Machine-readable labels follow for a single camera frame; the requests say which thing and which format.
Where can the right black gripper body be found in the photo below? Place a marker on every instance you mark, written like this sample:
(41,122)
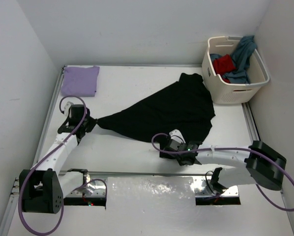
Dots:
(180,161)

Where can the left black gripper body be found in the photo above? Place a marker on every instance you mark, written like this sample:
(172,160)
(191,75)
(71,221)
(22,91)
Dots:
(89,123)

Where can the purple t shirt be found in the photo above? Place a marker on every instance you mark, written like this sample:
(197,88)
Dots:
(80,81)

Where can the black garment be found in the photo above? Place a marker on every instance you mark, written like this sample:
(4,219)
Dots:
(185,105)

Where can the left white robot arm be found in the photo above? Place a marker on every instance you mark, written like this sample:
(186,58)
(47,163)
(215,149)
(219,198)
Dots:
(43,190)

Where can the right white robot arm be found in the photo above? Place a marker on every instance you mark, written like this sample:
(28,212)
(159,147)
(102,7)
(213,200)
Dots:
(255,164)

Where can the white front cover board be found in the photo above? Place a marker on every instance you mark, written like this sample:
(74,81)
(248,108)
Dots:
(165,206)

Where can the beige laundry basket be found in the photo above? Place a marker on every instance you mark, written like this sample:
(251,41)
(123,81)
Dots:
(232,93)

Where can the red garment in basket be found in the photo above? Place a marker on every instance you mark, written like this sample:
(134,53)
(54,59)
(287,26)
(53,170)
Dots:
(223,65)

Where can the teal shirt in basket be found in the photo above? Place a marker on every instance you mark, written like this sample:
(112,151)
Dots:
(241,58)

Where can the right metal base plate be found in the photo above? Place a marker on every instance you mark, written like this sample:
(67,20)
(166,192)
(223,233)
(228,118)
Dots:
(201,189)

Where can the metal base plate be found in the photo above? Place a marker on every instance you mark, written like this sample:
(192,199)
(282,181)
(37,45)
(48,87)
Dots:
(93,188)
(201,189)

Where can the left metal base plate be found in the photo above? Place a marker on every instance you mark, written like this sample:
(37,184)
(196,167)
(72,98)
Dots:
(93,188)

